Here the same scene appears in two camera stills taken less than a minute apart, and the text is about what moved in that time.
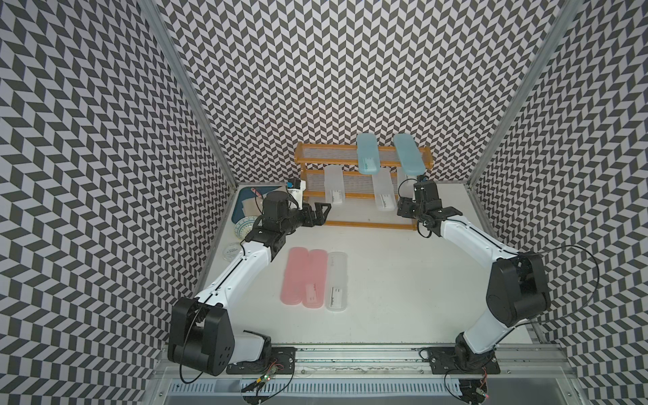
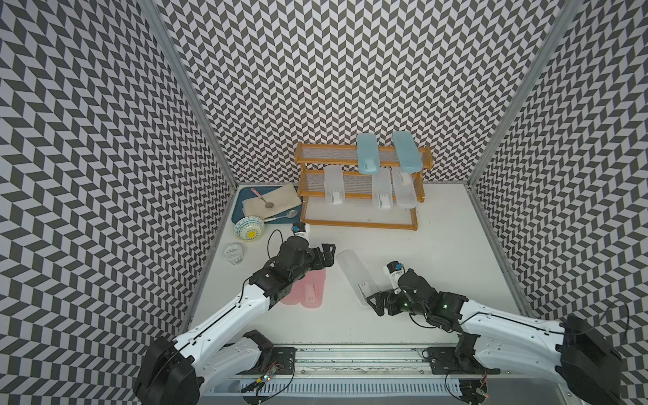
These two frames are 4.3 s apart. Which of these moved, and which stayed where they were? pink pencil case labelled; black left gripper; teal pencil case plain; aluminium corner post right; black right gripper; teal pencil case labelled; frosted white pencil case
Moved: black left gripper; black right gripper
Stayed: teal pencil case plain; frosted white pencil case; pink pencil case labelled; aluminium corner post right; teal pencil case labelled
